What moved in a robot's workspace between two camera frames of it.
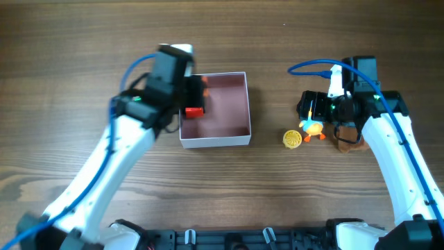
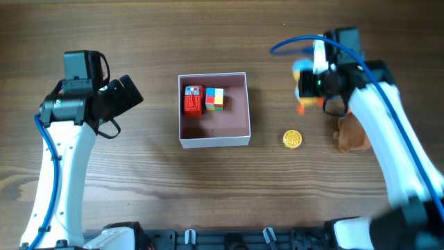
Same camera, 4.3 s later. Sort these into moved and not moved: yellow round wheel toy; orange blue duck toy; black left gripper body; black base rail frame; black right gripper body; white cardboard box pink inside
Moved: black right gripper body; orange blue duck toy; black left gripper body
Not moved: black base rail frame; yellow round wheel toy; white cardboard box pink inside
